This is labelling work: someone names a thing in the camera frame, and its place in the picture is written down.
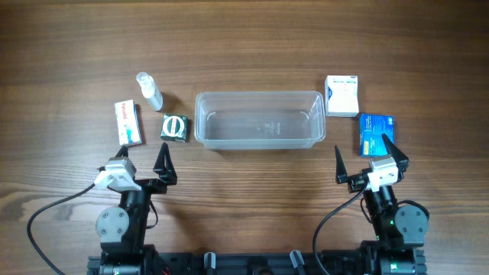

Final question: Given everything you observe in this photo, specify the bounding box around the clear plastic container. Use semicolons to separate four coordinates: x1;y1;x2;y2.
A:
194;91;326;150

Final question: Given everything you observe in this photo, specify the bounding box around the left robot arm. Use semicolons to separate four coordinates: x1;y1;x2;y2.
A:
87;143;177;275

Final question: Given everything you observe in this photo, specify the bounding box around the white Panadol box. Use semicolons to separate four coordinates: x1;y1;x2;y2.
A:
114;99;142;146

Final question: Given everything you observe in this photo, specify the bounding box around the blue medicine box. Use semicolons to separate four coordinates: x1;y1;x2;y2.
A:
359;114;395;157

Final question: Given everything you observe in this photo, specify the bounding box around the black camera cable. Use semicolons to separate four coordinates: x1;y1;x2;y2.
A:
26;183;96;275
312;183;368;275

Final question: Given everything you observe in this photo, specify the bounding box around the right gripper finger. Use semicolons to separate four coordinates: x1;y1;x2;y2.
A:
382;134;410;172
335;145;348;184

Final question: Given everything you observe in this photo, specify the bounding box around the left black camera cable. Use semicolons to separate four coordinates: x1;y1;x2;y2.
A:
26;183;96;275

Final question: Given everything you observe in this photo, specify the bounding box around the white Hansaplast box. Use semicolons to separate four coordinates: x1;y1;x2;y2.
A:
325;76;359;118

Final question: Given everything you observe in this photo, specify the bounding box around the green Zam-Buk box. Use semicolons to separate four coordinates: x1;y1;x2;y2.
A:
160;114;189;143

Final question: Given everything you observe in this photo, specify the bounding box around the right black camera cable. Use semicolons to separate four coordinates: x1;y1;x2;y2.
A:
312;183;368;275

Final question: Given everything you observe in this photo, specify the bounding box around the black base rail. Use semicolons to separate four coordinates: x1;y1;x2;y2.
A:
86;250;427;275

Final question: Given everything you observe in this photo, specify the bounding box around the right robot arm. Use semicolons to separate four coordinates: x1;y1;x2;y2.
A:
323;134;429;275

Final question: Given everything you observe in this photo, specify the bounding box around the white squeeze bottle clear cap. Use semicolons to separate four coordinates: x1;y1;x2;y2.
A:
136;72;164;112

